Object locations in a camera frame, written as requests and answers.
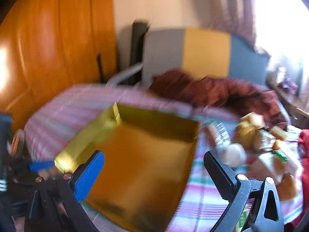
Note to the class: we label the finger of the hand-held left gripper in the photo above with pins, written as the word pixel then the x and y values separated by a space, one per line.
pixel 41 166

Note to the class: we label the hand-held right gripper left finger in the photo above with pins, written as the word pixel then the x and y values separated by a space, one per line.
pixel 89 174

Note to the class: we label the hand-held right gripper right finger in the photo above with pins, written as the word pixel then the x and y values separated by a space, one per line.
pixel 224 178

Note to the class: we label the white tea box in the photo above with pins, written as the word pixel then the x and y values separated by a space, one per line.
pixel 272 166

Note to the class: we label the maroon box with gold inside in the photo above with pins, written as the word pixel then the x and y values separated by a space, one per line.
pixel 144 162

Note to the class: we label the desktop with striped tablecloth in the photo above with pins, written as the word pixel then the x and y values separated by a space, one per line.
pixel 72 106

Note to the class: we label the red towel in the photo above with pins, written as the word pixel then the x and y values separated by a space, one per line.
pixel 304 140

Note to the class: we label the maroon jacket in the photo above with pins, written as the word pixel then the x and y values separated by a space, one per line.
pixel 205 89

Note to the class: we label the wooden side desk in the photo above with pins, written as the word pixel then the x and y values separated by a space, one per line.
pixel 289 101

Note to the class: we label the orange wooden wardrobe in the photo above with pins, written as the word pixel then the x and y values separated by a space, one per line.
pixel 48 41

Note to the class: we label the grey yellow blue chair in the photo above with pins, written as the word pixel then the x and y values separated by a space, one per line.
pixel 205 50

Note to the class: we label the dark upright panel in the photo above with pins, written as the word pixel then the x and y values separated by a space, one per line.
pixel 137 50

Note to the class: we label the pink curtain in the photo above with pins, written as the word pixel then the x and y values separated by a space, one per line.
pixel 236 9

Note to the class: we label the bright window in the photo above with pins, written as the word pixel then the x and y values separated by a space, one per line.
pixel 284 17

